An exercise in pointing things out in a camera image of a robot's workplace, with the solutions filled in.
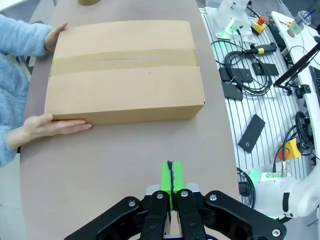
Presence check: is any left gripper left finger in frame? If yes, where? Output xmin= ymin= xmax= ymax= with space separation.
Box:
xmin=63 ymin=161 xmax=173 ymax=240

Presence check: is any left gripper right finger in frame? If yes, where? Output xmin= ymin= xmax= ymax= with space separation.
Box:
xmin=172 ymin=161 xmax=287 ymax=240

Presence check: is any brown cardboard box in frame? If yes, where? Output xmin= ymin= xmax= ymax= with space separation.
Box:
xmin=44 ymin=19 xmax=207 ymax=126

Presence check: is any person's left forearm blue sleeve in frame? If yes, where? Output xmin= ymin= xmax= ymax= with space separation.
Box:
xmin=0 ymin=13 xmax=55 ymax=57

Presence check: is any person's right forearm blue sleeve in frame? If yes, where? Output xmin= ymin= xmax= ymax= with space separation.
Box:
xmin=0 ymin=124 xmax=30 ymax=168

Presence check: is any person's right hand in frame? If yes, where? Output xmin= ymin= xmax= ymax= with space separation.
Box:
xmin=22 ymin=113 xmax=93 ymax=144

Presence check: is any person's left hand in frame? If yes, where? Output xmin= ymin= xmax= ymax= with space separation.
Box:
xmin=44 ymin=22 xmax=68 ymax=53

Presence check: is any long black rectangular box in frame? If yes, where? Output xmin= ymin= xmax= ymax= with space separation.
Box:
xmin=236 ymin=114 xmax=266 ymax=154

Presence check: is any yellow emergency stop button box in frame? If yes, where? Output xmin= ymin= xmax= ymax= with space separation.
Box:
xmin=250 ymin=16 xmax=269 ymax=36
xmin=279 ymin=138 xmax=302 ymax=161

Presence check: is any flat black plate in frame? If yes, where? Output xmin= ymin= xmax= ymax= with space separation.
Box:
xmin=251 ymin=62 xmax=280 ymax=77
xmin=221 ymin=81 xmax=243 ymax=101
xmin=218 ymin=66 xmax=253 ymax=83

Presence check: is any black keyboard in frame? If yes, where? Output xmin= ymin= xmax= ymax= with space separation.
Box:
xmin=308 ymin=65 xmax=320 ymax=101

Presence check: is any person in blue fleece jacket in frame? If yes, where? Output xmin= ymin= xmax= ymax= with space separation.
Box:
xmin=0 ymin=53 xmax=30 ymax=128

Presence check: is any white desk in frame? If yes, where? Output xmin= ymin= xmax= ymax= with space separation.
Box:
xmin=271 ymin=11 xmax=320 ymax=176

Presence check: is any clear plastic cup with straw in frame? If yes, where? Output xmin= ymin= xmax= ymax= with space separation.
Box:
xmin=289 ymin=9 xmax=313 ymax=35

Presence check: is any slotted aluminium base plate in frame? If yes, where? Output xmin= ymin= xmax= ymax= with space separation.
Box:
xmin=198 ymin=6 xmax=316 ymax=173

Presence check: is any black cable bundle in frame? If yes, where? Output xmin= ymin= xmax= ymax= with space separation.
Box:
xmin=273 ymin=111 xmax=320 ymax=173

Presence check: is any coiled black cable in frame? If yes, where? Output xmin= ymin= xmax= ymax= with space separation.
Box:
xmin=223 ymin=44 xmax=273 ymax=97

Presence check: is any black handle with yellow label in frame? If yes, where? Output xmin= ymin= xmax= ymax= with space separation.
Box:
xmin=241 ymin=42 xmax=278 ymax=56

